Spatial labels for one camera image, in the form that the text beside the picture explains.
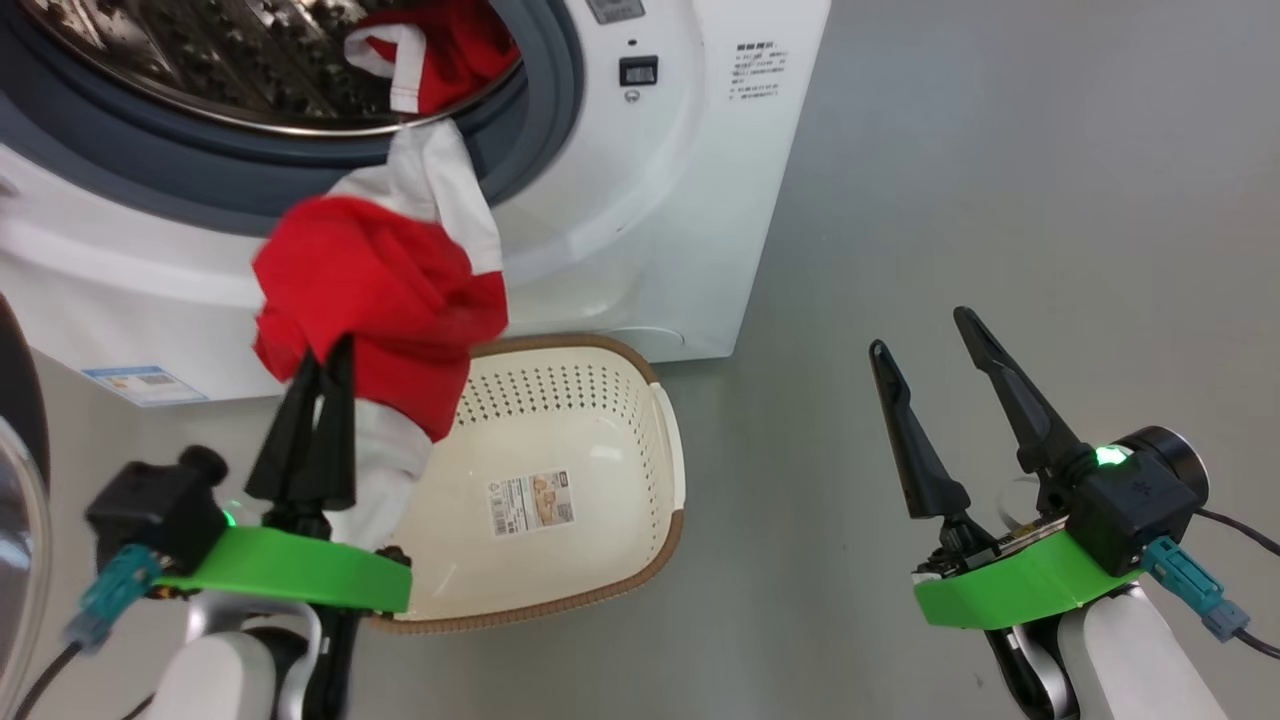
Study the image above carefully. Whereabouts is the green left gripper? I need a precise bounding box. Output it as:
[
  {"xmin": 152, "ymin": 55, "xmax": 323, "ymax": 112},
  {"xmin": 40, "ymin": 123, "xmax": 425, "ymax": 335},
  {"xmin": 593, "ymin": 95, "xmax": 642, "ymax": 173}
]
[{"xmin": 153, "ymin": 335, "xmax": 414, "ymax": 615}]

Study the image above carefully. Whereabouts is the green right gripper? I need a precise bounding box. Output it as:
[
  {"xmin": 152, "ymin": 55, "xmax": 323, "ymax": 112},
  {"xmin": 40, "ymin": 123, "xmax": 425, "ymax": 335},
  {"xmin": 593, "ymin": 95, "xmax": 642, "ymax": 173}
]
[{"xmin": 867, "ymin": 306, "xmax": 1143, "ymax": 631}]

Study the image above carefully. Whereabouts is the red and white jersey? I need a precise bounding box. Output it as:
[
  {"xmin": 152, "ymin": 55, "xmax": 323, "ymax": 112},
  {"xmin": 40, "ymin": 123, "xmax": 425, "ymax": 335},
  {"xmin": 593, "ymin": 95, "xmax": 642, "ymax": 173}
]
[{"xmin": 250, "ymin": 0, "xmax": 524, "ymax": 557}]

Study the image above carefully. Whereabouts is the black round washing machine door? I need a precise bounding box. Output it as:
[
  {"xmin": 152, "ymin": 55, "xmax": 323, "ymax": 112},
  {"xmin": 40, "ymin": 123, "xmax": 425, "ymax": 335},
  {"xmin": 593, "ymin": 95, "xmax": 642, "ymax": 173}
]
[{"xmin": 0, "ymin": 290, "xmax": 53, "ymax": 693}]

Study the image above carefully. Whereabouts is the paper label inside basket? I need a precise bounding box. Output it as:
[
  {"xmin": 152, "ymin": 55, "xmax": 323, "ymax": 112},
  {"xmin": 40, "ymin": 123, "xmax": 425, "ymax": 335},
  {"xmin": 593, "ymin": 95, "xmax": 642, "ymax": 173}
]
[{"xmin": 486, "ymin": 470, "xmax": 578, "ymax": 538}]

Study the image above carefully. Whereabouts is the cream perforated laundry basket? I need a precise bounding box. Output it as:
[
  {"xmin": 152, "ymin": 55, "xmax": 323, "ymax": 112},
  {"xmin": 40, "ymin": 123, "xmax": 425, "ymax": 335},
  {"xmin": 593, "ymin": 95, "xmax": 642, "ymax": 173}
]
[{"xmin": 364, "ymin": 334, "xmax": 688, "ymax": 636}]

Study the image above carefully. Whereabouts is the grey rubber door gasket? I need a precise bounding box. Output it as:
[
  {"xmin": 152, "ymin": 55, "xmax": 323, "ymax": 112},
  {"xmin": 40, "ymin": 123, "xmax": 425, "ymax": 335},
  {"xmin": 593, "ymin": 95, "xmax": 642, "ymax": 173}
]
[{"xmin": 0, "ymin": 0, "xmax": 587, "ymax": 238}]

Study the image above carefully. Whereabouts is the white washing machine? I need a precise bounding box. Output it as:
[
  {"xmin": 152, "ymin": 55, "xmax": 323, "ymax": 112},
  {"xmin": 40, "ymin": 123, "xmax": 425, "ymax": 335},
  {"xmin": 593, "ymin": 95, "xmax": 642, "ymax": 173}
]
[{"xmin": 0, "ymin": 0, "xmax": 832, "ymax": 407}]

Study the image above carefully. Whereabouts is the steel washing machine drum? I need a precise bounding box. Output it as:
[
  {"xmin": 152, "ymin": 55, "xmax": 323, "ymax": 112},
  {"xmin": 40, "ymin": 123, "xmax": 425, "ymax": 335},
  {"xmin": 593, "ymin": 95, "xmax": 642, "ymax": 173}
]
[{"xmin": 20, "ymin": 0, "xmax": 523, "ymax": 138}]

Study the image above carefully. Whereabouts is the blue energy label sticker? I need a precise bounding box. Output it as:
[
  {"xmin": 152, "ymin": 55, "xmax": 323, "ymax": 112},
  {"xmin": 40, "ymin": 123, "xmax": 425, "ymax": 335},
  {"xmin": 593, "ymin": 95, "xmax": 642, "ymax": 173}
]
[{"xmin": 82, "ymin": 365, "xmax": 210, "ymax": 408}]

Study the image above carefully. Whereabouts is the teal left camera connector cable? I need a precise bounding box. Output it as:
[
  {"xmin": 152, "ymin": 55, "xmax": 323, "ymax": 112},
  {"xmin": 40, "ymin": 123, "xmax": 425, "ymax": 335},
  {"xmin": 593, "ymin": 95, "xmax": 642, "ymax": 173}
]
[{"xmin": 10, "ymin": 545, "xmax": 163, "ymax": 720}]

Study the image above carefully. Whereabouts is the teal camera connector cable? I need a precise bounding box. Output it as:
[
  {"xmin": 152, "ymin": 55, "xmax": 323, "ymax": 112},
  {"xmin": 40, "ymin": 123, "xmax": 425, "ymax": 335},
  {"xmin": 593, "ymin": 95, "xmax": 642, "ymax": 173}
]
[
  {"xmin": 10, "ymin": 545, "xmax": 163, "ymax": 720},
  {"xmin": 1140, "ymin": 537, "xmax": 1280, "ymax": 661}
]

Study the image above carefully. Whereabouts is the teal right camera connector cable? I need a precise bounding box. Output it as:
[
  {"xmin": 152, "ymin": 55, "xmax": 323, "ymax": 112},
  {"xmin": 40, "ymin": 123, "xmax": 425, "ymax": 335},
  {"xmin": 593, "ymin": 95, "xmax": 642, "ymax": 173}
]
[{"xmin": 1140, "ymin": 537, "xmax": 1280, "ymax": 661}]

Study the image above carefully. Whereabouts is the thin black right camera cable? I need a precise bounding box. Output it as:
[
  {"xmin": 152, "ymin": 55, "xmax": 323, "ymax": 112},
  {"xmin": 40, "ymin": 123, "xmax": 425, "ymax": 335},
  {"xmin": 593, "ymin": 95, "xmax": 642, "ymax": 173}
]
[{"xmin": 1195, "ymin": 508, "xmax": 1280, "ymax": 558}]

